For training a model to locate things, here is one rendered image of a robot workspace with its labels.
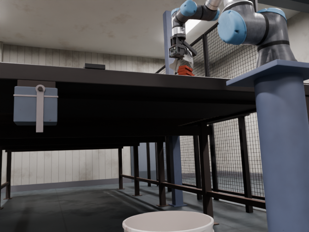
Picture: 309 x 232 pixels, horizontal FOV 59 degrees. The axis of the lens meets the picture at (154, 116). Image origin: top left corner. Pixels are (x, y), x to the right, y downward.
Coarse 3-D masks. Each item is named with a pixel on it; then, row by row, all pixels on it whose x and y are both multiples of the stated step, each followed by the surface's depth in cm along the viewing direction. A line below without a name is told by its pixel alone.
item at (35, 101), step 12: (24, 84) 93; (36, 84) 95; (48, 84) 96; (24, 96) 91; (36, 96) 92; (48, 96) 94; (24, 108) 91; (36, 108) 92; (48, 108) 93; (24, 120) 90; (36, 120) 91; (48, 120) 93; (36, 132) 91
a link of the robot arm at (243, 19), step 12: (228, 0) 102; (240, 0) 98; (228, 12) 97; (240, 12) 97; (252, 12) 98; (228, 24) 98; (240, 24) 95; (252, 24) 97; (264, 24) 98; (228, 36) 99; (240, 36) 97; (252, 36) 98
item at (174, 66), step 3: (174, 60) 152; (177, 60) 153; (174, 63) 153; (177, 63) 153; (171, 66) 152; (174, 66) 153; (177, 66) 154; (174, 69) 154; (177, 69) 154; (174, 72) 155
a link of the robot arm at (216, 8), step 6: (210, 0) 138; (216, 0) 136; (222, 0) 138; (204, 6) 143; (210, 6) 140; (216, 6) 140; (204, 12) 143; (210, 12) 142; (216, 12) 145; (204, 18) 145; (210, 18) 146; (216, 18) 147
